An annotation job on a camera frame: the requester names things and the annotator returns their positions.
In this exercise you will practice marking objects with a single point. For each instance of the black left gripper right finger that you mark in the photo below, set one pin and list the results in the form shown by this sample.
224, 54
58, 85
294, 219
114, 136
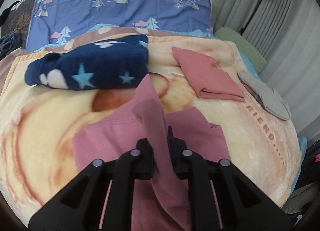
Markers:
221, 197

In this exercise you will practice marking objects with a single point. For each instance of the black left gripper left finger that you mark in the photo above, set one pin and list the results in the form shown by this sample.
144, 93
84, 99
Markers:
100, 197

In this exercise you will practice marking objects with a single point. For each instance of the pink garment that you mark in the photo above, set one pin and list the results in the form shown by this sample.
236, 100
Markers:
161, 203

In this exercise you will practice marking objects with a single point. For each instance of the cream printed fleece blanket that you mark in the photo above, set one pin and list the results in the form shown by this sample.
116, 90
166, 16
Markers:
38, 124

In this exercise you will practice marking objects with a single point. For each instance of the dark bag with pink item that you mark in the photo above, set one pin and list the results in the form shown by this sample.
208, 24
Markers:
308, 180

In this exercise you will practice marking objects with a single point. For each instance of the grey folded garment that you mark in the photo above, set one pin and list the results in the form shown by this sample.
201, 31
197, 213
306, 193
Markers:
268, 98

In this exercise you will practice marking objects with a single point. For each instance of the salmon folded garment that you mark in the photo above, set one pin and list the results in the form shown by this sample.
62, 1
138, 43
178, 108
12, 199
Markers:
205, 77

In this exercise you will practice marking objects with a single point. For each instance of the navy star fleece garment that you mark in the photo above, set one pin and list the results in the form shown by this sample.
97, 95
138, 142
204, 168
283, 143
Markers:
107, 64

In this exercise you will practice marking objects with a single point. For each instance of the green striped pillow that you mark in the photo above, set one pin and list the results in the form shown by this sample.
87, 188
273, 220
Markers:
253, 58

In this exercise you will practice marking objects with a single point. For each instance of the white curtain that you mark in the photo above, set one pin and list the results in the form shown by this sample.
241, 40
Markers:
286, 33

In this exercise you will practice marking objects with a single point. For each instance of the blue tree-print pillow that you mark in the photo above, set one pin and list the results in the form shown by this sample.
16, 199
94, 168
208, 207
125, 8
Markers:
56, 22

